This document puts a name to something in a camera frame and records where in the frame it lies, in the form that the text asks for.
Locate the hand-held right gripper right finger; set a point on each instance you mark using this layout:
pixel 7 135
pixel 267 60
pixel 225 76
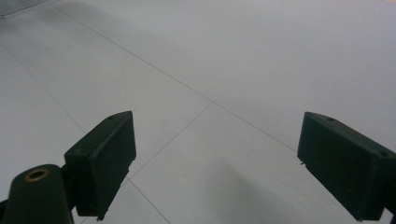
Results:
pixel 345 168

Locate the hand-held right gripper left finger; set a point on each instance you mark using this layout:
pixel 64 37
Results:
pixel 102 161

